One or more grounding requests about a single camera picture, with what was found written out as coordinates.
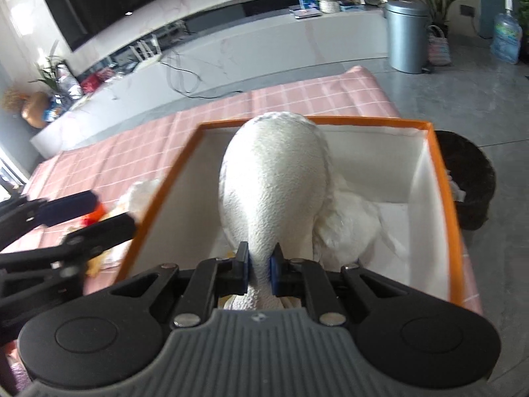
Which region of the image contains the grey metal trash bin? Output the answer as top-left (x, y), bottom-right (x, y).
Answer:
top-left (384, 0), bottom-right (430, 74)

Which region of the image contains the dried flower bunch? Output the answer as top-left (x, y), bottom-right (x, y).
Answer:
top-left (2, 87), bottom-right (27, 112)

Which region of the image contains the blue water bottle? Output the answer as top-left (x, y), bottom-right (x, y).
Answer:
top-left (491, 0), bottom-right (523, 65)

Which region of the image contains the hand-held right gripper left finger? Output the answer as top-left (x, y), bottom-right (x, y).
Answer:
top-left (111, 242), bottom-right (251, 328)

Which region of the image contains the white knobbly soft toy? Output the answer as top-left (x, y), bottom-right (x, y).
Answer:
top-left (116, 179), bottom-right (162, 220)

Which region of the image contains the orange cardboard box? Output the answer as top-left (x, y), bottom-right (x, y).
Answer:
top-left (118, 116), bottom-right (466, 304)

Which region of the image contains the white router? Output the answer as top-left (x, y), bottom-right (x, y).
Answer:
top-left (130, 35), bottom-right (164, 65)

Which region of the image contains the black cable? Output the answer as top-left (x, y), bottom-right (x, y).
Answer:
top-left (159, 50), bottom-right (249, 100)

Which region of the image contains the white marble tv cabinet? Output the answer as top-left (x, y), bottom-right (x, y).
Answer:
top-left (30, 8), bottom-right (391, 162)

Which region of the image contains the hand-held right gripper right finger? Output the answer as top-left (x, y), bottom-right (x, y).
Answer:
top-left (268, 243), bottom-right (409, 327)

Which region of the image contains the yellow soft toy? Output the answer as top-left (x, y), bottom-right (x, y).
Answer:
top-left (85, 250), bottom-right (108, 279)

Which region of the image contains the small woven basket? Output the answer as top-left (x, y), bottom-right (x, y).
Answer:
top-left (427, 25), bottom-right (452, 66)

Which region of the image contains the orange knitted toy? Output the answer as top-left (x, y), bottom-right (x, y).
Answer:
top-left (80, 203), bottom-right (104, 226)

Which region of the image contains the dark wicker basket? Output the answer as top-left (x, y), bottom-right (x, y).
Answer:
top-left (434, 130), bottom-right (497, 232)

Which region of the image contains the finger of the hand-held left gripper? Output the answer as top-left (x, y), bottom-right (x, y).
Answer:
top-left (0, 190), bottom-right (100, 253)
top-left (0, 213), bottom-right (138, 276)

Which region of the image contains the gold vase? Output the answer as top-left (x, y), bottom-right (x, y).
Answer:
top-left (20, 91), bottom-right (52, 129)

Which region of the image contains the dark notebook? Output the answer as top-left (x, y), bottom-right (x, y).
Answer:
top-left (288, 7), bottom-right (323, 21)

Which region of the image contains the white plush toy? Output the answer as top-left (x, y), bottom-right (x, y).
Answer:
top-left (219, 111), bottom-right (335, 311)

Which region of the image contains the green plant in glass vase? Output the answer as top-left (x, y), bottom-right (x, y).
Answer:
top-left (29, 41), bottom-right (83, 100)

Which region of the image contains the clear plastic bag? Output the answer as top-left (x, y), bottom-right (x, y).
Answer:
top-left (314, 171), bottom-right (410, 265)

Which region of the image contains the pink checked tablecloth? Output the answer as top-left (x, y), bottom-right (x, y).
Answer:
top-left (0, 65), bottom-right (484, 356)

